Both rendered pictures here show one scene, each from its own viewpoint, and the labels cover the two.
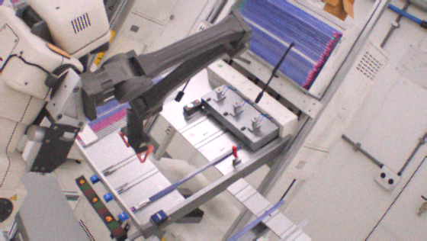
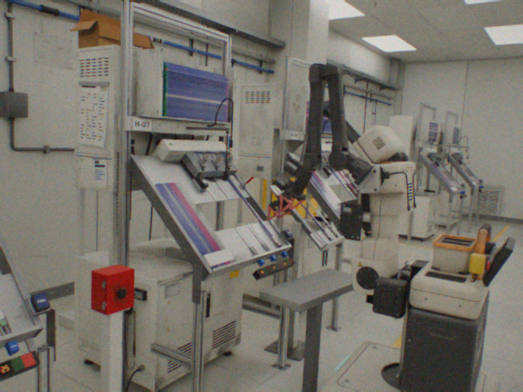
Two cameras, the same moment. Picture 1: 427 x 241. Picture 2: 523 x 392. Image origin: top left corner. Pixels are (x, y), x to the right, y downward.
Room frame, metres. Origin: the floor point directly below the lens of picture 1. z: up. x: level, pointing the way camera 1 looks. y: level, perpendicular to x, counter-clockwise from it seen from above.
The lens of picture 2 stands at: (1.76, 2.50, 1.30)
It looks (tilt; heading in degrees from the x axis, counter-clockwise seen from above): 7 degrees down; 267
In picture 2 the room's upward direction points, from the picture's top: 3 degrees clockwise
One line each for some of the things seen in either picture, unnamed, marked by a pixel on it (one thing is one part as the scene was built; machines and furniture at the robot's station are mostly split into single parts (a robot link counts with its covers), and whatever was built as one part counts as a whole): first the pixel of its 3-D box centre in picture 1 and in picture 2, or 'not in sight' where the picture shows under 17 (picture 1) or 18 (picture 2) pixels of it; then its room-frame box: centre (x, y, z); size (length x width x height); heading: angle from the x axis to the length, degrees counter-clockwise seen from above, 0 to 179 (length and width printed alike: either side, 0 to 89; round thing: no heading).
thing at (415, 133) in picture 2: not in sight; (415, 171); (-0.82, -4.11, 0.95); 1.36 x 0.82 x 1.90; 143
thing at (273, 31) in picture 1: (284, 35); (191, 94); (2.03, -0.08, 1.52); 0.51 x 0.13 x 0.27; 53
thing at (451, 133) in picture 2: not in sight; (440, 169); (-1.70, -5.26, 0.95); 1.36 x 0.82 x 1.90; 143
